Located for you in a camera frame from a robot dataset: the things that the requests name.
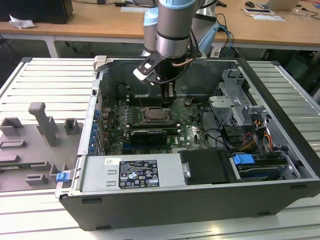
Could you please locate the grey parts rack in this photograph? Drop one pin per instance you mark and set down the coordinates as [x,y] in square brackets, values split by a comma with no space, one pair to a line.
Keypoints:
[25,155]

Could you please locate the black box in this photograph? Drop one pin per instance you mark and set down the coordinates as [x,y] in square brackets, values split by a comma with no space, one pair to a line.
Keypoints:
[35,10]

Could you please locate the black graphics card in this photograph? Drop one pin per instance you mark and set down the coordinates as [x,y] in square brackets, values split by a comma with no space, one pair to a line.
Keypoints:
[148,137]

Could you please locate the black computer mouse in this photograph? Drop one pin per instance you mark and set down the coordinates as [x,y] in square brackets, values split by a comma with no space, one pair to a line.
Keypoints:
[249,4]

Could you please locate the green RAM stick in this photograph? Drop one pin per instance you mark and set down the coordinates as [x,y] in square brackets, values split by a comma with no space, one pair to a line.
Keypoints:
[15,165]

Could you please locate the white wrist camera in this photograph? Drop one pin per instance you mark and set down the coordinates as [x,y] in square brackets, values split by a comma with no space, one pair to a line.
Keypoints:
[147,71]

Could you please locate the wooden desk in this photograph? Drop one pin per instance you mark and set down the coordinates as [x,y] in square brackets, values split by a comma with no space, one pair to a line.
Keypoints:
[100,25]

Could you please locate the blue disk carrier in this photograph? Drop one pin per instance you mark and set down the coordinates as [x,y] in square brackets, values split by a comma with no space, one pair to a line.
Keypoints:
[242,159]

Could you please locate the white papers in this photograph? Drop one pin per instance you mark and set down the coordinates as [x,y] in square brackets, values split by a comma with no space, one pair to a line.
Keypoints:
[265,15]

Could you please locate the black RAM slot bank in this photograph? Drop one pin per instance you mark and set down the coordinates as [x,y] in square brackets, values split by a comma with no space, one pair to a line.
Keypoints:
[152,125]
[147,100]

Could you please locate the silver power supply unit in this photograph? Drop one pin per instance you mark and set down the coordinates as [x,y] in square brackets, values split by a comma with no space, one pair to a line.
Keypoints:
[95,172]

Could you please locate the black open PC case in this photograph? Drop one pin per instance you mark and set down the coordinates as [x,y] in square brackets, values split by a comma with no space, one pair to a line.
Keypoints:
[175,210]

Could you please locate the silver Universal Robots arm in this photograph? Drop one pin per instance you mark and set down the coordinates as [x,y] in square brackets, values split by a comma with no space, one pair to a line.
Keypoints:
[172,30]

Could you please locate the black plastic shroud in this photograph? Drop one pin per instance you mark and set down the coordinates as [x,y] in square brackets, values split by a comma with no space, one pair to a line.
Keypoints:
[205,167]

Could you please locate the blue plastic latch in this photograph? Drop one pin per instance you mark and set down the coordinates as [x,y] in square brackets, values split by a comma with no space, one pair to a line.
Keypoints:
[62,177]

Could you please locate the CPU socket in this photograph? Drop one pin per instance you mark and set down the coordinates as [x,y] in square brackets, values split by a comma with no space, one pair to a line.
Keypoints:
[145,121]

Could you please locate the green motherboard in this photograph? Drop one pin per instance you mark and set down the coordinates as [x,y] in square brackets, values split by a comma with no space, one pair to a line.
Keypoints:
[192,135]

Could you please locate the grey laptop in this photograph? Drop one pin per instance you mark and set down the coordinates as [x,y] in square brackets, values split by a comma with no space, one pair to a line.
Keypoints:
[282,4]

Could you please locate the thin metal locking lever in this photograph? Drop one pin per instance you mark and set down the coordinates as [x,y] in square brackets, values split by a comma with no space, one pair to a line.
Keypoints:
[141,103]

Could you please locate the grey metal drive cage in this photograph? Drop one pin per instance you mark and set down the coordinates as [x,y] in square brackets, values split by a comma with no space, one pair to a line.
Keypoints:
[232,107]

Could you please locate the crumpled white paper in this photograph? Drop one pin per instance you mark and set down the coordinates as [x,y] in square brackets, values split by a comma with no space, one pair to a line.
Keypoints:
[21,23]

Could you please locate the white power adapter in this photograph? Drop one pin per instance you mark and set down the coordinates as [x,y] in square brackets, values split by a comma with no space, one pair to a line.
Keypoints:
[215,52]

